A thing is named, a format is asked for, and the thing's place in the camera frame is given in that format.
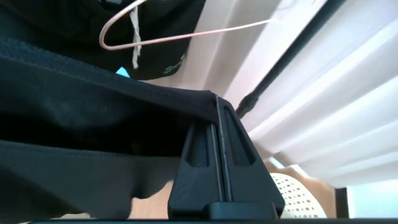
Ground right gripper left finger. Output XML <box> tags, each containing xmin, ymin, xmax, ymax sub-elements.
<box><xmin>167</xmin><ymin>121</ymin><xmax>223</xmax><ymax>218</ymax></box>

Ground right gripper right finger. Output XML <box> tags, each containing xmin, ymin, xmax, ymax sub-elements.
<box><xmin>216</xmin><ymin>96</ymin><xmax>286</xmax><ymax>218</ymax></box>

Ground black garment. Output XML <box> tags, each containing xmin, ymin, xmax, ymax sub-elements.
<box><xmin>0</xmin><ymin>35</ymin><xmax>219</xmax><ymax>222</ymax></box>

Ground black shorts with white logo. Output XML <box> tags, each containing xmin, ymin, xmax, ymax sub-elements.
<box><xmin>0</xmin><ymin>0</ymin><xmax>206</xmax><ymax>81</ymax></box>

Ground white laundry basket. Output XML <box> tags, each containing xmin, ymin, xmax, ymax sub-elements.
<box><xmin>269</xmin><ymin>172</ymin><xmax>328</xmax><ymax>219</ymax></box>

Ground black clothes rack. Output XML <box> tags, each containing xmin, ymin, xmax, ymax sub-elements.
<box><xmin>235</xmin><ymin>0</ymin><xmax>346</xmax><ymax>119</ymax></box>

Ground pink clothes hanger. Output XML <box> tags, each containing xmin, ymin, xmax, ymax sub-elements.
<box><xmin>98</xmin><ymin>0</ymin><xmax>284</xmax><ymax>52</ymax></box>

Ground beige curtain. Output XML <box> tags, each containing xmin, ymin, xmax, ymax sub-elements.
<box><xmin>148</xmin><ymin>0</ymin><xmax>398</xmax><ymax>189</ymax></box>

